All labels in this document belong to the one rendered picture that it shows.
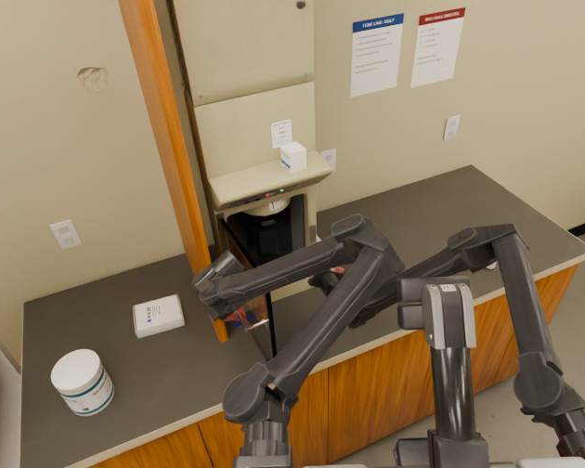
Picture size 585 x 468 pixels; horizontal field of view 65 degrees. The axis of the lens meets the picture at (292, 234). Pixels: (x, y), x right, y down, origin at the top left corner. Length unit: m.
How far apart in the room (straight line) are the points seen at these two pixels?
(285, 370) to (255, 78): 0.70
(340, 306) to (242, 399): 0.23
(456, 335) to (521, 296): 0.44
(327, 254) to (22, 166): 1.07
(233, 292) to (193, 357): 0.55
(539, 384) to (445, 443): 0.32
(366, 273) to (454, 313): 0.29
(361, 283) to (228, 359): 0.77
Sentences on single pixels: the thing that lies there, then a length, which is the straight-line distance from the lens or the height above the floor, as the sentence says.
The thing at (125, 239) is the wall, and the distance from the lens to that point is 1.85.
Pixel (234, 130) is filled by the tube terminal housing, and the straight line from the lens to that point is 1.21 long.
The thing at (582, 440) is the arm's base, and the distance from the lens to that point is 0.86.
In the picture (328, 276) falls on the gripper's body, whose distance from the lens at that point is 1.35.
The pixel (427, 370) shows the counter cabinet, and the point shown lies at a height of 0.53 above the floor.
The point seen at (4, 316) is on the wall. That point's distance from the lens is 2.06.
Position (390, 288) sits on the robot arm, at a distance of 1.20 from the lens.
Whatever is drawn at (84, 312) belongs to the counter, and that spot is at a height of 0.94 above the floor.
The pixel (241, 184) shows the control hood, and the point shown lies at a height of 1.51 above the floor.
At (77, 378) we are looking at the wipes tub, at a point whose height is 1.09.
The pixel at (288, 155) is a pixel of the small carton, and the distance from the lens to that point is 1.21.
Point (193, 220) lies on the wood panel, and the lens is 1.20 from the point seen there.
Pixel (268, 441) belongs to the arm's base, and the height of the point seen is 1.49.
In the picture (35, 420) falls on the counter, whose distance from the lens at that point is 1.62.
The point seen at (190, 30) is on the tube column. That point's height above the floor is 1.88.
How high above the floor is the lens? 2.18
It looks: 40 degrees down
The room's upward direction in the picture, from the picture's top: 3 degrees counter-clockwise
